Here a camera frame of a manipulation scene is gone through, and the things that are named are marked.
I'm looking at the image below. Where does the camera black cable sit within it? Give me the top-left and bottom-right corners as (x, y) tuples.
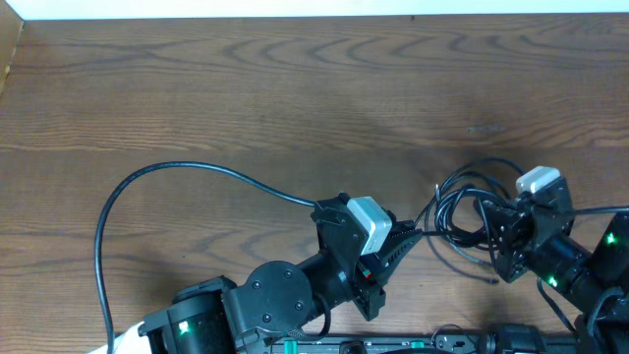
(572, 205), (629, 216)
(93, 160), (316, 354)

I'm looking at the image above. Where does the right camera black cable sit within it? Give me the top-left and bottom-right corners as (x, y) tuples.
(572, 205), (629, 216)

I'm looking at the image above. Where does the black cable bundle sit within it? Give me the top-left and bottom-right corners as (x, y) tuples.
(415, 156), (527, 285)

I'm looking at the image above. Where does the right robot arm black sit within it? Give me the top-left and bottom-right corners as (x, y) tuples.
(474, 176), (628, 353)

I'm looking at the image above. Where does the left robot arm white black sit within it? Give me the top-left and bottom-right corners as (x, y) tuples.
(99, 193), (424, 353)

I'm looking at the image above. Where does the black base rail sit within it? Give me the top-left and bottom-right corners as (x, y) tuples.
(262, 324), (579, 354)

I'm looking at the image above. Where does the left camera black cable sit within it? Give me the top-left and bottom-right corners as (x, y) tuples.
(93, 160), (316, 354)

